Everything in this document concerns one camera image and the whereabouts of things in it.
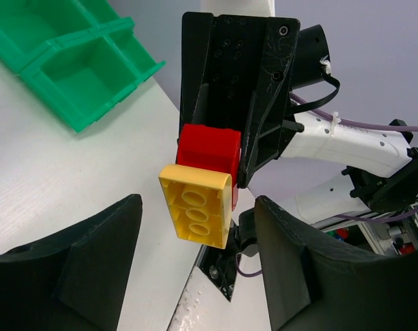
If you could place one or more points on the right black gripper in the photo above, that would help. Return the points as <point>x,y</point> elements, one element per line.
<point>237,72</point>

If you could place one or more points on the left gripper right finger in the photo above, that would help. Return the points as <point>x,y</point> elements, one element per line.
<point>315,282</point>

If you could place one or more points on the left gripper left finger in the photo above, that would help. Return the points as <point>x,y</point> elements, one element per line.
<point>74,279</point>

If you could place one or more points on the red two-by-four lego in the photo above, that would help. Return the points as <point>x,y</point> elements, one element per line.
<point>216,149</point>

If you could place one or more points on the yellow lego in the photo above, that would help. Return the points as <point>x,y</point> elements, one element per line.
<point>199,202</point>

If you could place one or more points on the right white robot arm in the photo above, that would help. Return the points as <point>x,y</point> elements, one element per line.
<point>380,166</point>

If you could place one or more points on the green four-compartment tray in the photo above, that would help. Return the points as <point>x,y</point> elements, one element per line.
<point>78,57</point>

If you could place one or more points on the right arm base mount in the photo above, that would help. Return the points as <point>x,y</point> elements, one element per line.
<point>219,266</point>

